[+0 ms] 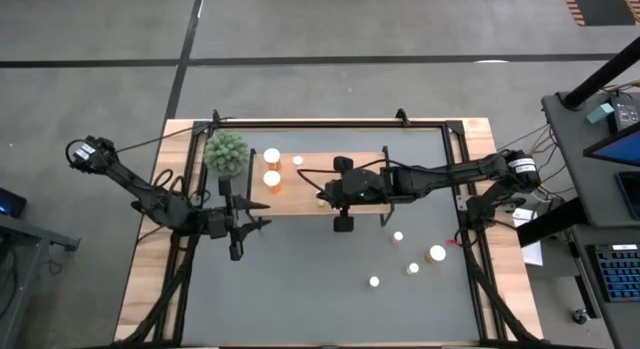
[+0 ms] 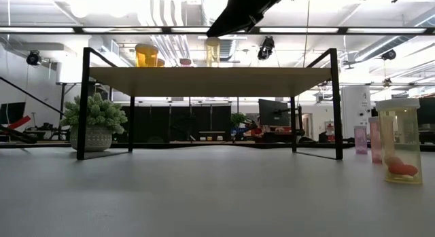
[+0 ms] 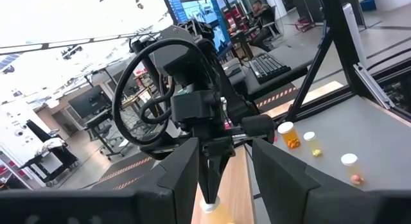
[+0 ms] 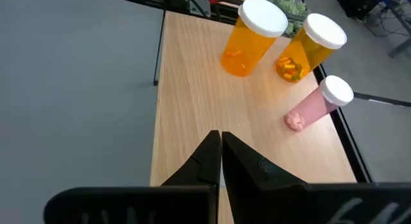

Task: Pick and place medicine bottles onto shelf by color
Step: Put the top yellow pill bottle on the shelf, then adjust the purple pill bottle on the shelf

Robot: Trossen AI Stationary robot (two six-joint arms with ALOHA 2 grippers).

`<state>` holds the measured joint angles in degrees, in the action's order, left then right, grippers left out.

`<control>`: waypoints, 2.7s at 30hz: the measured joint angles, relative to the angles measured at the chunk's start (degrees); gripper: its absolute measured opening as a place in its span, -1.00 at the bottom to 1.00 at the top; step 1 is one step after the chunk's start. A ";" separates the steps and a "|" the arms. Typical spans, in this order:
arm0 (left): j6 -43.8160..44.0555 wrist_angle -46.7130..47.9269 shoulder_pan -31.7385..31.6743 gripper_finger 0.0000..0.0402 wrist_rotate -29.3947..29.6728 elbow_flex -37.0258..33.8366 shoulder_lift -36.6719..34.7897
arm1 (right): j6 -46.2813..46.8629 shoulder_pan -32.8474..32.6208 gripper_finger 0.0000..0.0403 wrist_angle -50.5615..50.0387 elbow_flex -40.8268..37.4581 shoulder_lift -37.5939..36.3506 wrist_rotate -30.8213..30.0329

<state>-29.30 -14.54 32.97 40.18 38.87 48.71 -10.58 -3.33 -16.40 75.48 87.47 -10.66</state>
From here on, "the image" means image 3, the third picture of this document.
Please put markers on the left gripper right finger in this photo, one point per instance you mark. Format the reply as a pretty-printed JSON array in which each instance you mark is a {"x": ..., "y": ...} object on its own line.
[{"x": 289, "y": 192}]

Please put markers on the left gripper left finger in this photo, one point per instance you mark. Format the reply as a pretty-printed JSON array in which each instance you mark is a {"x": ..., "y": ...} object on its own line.
[{"x": 160, "y": 192}]

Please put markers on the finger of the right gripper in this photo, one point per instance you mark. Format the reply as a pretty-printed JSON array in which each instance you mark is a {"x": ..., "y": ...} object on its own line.
[
  {"x": 205, "y": 172},
  {"x": 218, "y": 169}
]

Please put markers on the yellow medicine bottle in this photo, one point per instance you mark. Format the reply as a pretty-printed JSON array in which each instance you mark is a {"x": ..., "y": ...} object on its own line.
[
  {"x": 210, "y": 207},
  {"x": 312, "y": 143}
]

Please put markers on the large orange medicine bottle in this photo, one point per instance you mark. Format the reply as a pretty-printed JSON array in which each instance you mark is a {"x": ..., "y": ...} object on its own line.
[{"x": 289, "y": 135}]

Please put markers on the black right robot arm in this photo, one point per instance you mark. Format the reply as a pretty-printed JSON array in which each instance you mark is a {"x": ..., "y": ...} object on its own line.
[{"x": 192, "y": 66}]

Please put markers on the black keyboard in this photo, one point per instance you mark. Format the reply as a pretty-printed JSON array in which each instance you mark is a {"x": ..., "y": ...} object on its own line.
[{"x": 268, "y": 67}]

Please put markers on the grey desk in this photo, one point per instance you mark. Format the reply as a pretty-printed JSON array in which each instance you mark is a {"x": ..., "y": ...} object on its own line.
[{"x": 289, "y": 56}]

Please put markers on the black monitor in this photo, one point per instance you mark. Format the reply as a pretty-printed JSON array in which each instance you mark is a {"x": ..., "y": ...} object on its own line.
[{"x": 88, "y": 102}]

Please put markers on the blue screen monitor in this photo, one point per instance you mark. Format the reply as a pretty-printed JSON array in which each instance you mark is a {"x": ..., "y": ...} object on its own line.
[{"x": 196, "y": 15}]

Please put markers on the person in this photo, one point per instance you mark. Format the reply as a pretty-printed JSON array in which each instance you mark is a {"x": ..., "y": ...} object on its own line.
[{"x": 265, "y": 18}]

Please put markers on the silver aluminium bar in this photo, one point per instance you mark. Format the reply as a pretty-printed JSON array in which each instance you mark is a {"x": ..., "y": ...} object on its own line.
[{"x": 374, "y": 86}]

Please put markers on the white pillar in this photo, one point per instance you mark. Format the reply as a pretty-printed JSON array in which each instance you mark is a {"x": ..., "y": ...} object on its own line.
[{"x": 16, "y": 131}]

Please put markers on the black overhead crossbar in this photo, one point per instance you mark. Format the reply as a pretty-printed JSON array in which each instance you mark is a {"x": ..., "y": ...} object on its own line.
[{"x": 80, "y": 41}]

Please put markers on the white strip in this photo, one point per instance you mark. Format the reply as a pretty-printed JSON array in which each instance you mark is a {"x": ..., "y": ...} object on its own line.
[{"x": 353, "y": 34}]

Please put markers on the blue bin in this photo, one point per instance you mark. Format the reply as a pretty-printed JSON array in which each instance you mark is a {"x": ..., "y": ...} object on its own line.
[{"x": 367, "y": 2}]

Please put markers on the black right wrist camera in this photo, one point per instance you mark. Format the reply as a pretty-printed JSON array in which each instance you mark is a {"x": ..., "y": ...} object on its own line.
[{"x": 192, "y": 105}]

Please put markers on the black metal table frame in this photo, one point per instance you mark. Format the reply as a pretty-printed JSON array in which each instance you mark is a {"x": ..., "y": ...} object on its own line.
[{"x": 335, "y": 41}]

